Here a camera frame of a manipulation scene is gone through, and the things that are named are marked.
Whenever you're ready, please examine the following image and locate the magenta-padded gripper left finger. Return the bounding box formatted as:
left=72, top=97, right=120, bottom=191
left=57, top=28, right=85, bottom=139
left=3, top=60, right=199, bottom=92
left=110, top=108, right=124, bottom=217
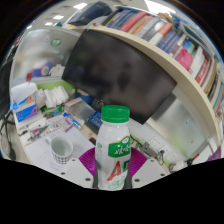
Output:
left=59, top=147, right=99, bottom=189

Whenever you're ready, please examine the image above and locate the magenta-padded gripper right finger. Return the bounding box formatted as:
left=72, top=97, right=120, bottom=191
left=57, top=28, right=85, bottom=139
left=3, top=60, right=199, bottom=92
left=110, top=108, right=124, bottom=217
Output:
left=127, top=147, right=168, bottom=190

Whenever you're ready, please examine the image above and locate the white green-capped drink bottle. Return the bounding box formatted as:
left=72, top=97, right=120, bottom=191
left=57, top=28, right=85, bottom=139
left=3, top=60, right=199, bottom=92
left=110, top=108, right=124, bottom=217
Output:
left=94, top=104, right=132, bottom=191

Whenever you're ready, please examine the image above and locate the black white checkered mug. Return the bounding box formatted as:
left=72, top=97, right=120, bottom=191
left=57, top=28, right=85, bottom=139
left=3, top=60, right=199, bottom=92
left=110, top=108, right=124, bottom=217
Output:
left=49, top=135, right=74, bottom=165

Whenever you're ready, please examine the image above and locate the white paper sheet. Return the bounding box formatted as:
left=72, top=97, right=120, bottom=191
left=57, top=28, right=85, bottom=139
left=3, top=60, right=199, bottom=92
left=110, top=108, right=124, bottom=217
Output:
left=25, top=126, right=96, bottom=174

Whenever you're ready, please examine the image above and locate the small blue box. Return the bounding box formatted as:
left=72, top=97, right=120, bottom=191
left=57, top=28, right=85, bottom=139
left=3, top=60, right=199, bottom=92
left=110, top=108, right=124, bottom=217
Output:
left=88, top=110, right=104, bottom=129

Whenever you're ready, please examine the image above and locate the clear plastic box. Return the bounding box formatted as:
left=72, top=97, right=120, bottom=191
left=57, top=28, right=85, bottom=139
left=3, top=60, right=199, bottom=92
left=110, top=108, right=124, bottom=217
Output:
left=64, top=97, right=96, bottom=123

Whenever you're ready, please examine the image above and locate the stack of white tissues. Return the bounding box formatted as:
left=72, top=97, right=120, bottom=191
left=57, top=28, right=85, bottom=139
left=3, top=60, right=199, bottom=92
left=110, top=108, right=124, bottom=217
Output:
left=43, top=85, right=69, bottom=108

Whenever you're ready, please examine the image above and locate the blue tissue box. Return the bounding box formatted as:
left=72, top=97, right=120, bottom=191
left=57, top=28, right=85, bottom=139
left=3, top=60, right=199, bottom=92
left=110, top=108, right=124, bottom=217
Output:
left=9, top=81, right=39, bottom=123

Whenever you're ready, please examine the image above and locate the beige shelf with books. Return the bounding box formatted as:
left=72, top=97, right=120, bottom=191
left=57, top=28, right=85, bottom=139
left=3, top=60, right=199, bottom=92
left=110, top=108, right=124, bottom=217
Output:
left=66, top=1, right=224, bottom=148

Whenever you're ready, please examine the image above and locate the black computer monitor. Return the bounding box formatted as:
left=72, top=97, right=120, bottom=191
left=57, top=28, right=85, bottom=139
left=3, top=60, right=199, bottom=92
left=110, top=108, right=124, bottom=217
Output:
left=61, top=29, right=178, bottom=125

